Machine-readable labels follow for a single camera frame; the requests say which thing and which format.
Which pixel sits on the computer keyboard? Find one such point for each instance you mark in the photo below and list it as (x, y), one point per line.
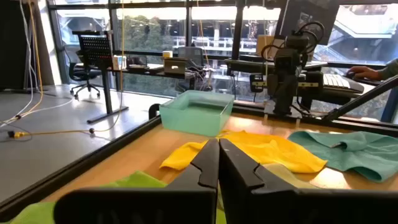
(339, 82)

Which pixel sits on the grey mesh office chair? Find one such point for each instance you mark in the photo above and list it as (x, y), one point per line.
(191, 56)

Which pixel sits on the black clamp bracket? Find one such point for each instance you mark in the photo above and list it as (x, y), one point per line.
(152, 109)

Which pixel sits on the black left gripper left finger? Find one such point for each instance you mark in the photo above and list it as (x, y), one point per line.
(205, 168)

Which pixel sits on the beige device box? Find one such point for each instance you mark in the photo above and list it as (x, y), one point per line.
(175, 66)

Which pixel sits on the small white box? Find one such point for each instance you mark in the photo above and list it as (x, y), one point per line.
(119, 62)

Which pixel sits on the computer monitor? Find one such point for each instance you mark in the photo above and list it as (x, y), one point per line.
(311, 18)

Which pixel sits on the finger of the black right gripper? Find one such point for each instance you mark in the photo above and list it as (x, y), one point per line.
(280, 96)
(291, 96)

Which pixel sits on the cardboard box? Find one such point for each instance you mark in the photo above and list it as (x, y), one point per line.
(264, 45)

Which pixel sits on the person's forearm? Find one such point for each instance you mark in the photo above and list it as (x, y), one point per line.
(390, 70)

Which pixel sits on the black office chair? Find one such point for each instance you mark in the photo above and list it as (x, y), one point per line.
(81, 74)

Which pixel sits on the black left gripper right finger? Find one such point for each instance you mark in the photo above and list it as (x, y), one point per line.
(239, 168)

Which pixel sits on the small yellow white cup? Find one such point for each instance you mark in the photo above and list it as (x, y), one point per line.
(167, 54)

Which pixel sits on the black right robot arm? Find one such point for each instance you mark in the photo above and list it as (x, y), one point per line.
(284, 62)

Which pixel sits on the teal microfiber towel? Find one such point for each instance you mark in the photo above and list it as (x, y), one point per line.
(357, 155)

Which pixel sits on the teal translucent plastic bin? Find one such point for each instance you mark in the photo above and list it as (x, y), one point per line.
(196, 118)

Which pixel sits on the yellow microfiber towel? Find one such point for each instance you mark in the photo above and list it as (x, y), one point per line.
(280, 152)

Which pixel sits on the person's hand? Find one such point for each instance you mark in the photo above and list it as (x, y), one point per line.
(365, 73)

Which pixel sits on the lime green microfiber towel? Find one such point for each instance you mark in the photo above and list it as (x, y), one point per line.
(136, 182)

